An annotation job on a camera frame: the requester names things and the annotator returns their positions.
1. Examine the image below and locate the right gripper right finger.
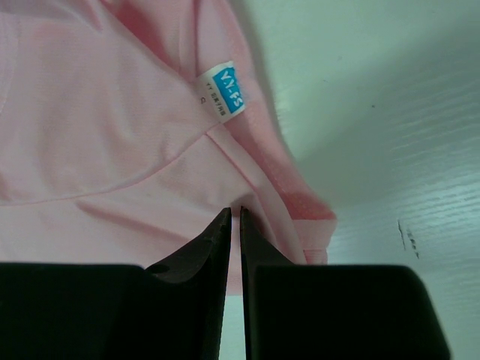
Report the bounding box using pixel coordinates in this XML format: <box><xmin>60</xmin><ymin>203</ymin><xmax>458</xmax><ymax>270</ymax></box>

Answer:
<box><xmin>240</xmin><ymin>207</ymin><xmax>293</xmax><ymax>359</ymax></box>

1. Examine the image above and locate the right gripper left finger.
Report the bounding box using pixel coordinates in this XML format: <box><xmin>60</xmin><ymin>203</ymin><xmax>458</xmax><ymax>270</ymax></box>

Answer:
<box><xmin>146</xmin><ymin>208</ymin><xmax>232</xmax><ymax>359</ymax></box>

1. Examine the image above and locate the pink polo shirt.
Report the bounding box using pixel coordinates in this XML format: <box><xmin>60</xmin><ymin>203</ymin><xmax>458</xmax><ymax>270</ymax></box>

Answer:
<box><xmin>0</xmin><ymin>0</ymin><xmax>338</xmax><ymax>297</ymax></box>

